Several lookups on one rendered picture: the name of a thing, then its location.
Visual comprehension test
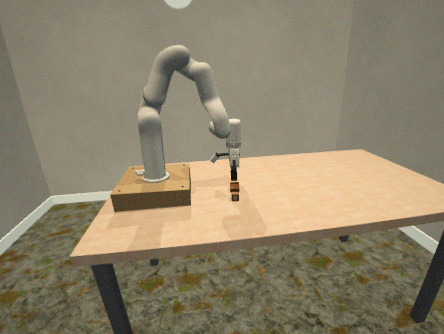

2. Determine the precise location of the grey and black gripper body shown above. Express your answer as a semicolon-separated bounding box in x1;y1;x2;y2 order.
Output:
226;147;241;168

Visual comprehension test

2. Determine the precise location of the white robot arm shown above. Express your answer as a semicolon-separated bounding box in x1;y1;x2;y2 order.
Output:
135;45;241;183

